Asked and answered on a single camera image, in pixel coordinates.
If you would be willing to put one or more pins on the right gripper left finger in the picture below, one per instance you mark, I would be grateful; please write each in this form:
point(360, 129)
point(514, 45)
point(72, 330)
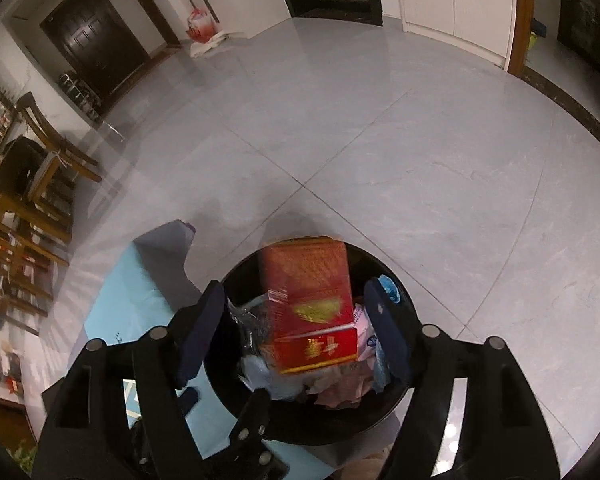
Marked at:
point(91, 430)

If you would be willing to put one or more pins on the red and white bag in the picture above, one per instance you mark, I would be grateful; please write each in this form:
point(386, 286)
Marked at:
point(202, 30)

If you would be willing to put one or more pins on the dark wooden door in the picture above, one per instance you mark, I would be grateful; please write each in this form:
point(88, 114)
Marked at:
point(93, 38)

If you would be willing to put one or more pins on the potted green plant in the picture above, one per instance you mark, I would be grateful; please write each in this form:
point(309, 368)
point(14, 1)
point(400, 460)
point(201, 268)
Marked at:
point(24, 456)

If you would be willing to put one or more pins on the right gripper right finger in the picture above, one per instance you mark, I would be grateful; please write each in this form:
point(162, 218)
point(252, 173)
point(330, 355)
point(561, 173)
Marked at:
point(503, 434)

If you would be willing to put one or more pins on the blue quilted cloth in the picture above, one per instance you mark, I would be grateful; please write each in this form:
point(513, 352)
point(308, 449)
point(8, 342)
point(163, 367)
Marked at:
point(258, 375)

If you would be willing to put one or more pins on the teal and grey floor mat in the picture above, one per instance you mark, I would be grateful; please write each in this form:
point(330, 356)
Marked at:
point(149, 286)

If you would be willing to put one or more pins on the red cigarette box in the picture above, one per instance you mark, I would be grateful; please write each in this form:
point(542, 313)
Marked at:
point(309, 304)

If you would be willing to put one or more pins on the pink plastic package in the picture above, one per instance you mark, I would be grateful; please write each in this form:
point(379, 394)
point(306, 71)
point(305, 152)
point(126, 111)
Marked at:
point(344, 385)

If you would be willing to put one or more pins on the white cabinet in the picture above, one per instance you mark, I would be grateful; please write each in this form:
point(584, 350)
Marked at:
point(481, 27)

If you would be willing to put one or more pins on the black trash bin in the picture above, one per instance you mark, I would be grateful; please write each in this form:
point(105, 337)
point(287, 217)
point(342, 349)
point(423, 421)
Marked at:
point(300, 420)

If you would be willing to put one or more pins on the wooden chair with cushion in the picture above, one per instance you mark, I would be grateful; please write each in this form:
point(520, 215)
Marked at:
point(67, 153)

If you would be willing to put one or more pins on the clear printed snack bag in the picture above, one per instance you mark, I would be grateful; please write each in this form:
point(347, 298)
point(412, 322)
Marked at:
point(254, 324)

